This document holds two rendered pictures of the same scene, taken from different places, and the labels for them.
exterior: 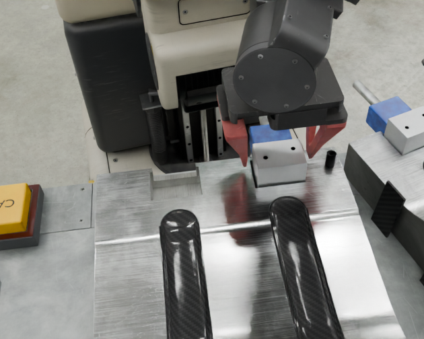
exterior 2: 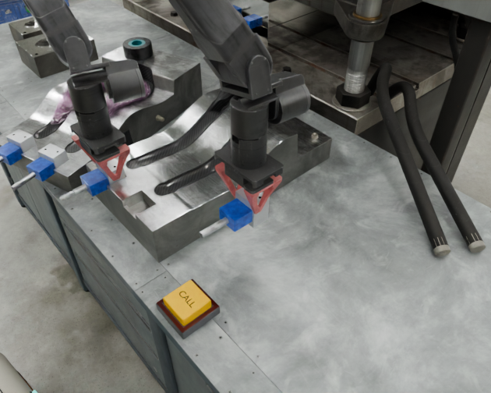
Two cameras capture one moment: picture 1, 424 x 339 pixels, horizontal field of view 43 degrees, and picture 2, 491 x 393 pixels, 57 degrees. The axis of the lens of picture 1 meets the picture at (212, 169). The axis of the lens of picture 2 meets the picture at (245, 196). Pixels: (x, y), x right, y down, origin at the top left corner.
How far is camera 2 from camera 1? 0.91 m
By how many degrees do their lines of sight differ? 78
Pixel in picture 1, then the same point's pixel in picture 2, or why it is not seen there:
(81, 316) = (216, 242)
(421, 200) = not seen: hidden behind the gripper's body
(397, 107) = (37, 163)
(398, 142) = (63, 158)
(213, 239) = (164, 178)
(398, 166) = (77, 158)
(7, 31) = not seen: outside the picture
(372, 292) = (158, 137)
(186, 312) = (199, 175)
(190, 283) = (187, 178)
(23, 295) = (223, 270)
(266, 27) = (126, 72)
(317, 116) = not seen: hidden behind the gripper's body
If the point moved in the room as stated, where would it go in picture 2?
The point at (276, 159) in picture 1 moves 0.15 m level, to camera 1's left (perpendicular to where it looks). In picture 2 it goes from (114, 163) to (150, 203)
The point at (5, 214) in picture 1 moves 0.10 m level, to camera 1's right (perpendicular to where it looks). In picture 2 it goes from (191, 289) to (162, 254)
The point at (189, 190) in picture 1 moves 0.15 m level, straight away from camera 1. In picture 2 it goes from (133, 210) to (61, 249)
